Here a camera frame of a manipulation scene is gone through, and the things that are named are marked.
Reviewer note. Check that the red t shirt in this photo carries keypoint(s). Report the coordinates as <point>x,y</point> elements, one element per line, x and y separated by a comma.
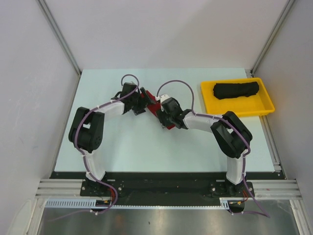
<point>155,108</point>

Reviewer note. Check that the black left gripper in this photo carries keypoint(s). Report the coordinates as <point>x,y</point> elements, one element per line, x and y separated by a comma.
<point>143,105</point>

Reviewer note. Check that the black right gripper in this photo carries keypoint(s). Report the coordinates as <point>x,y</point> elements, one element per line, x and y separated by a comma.
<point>162,116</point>

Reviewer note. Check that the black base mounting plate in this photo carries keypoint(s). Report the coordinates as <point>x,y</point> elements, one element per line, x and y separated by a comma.
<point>219,178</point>

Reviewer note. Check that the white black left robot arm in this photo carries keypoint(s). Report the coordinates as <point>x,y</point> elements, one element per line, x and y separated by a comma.
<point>86,132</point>

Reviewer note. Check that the rolled black t shirt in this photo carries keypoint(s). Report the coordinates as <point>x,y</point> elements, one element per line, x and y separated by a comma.
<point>235,90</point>

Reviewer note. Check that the aluminium frame rail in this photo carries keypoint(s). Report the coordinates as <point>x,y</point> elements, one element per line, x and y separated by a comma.
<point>71,188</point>

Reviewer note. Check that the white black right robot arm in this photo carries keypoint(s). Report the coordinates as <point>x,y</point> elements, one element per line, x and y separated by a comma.
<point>231,134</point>

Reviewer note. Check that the yellow plastic tray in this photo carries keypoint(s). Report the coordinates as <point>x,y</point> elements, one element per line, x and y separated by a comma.
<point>259,104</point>

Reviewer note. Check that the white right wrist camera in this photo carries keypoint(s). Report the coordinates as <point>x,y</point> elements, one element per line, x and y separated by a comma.
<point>162,98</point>

